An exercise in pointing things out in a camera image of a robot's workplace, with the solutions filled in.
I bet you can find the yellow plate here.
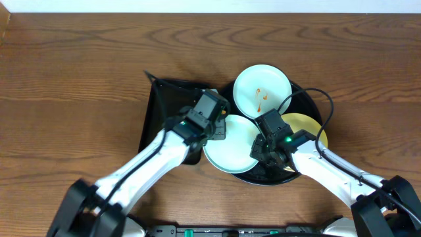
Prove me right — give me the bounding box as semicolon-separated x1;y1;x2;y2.
280;113;329;172

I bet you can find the rectangular black tray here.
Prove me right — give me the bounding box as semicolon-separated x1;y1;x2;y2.
138;79;208;165

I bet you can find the round black tray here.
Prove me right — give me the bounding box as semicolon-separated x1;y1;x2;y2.
220;81;322;186

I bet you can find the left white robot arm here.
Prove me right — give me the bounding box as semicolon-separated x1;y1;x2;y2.
47;107;226;236

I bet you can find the green plate with smeared streaks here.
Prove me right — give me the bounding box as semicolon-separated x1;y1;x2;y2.
203;115;260;174

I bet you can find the green plate with three streaks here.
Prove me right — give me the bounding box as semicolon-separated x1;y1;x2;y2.
233;65;292;119

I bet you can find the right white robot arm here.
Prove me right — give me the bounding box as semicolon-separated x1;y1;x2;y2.
250;130;420;236

